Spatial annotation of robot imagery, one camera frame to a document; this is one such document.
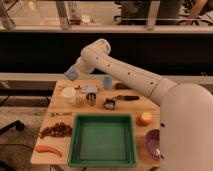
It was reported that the blue sponge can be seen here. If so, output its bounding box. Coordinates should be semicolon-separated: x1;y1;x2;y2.
64;66;78;81

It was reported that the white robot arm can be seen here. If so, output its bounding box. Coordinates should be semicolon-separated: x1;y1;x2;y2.
76;39;213;171

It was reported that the blue plastic cup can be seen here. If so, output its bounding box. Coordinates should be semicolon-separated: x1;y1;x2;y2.
102;76;112;90

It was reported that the metal cup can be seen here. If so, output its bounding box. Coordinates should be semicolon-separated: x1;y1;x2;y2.
86;92;96;106

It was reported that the white paper cup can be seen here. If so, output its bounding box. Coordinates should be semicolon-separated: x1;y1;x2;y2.
61;87;76;104

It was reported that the black rectangular block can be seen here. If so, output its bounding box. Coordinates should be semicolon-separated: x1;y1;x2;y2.
115;82;131;89

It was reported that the small dark metal container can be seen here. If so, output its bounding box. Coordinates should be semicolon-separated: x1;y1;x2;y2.
104;98;116;110

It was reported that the grey cloth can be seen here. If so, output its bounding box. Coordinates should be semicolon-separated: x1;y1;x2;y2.
80;85;98;94

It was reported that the wooden table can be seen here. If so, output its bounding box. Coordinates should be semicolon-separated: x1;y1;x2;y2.
30;79;162;168

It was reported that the orange fruit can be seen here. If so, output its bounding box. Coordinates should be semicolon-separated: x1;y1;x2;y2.
139;112;152;126

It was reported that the green plastic tray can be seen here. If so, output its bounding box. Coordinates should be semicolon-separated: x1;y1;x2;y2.
67;114;137;168

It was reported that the metal fork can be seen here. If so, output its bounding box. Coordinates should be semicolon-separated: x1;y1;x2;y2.
50;112;74;117

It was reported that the bunch of red grapes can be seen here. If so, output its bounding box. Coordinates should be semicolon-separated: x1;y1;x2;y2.
39;122;72;139

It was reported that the purple bowl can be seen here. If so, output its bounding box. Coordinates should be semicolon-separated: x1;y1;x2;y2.
144;129;160;160

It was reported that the orange carrot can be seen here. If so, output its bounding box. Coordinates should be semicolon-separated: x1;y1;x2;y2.
34;145;62;157

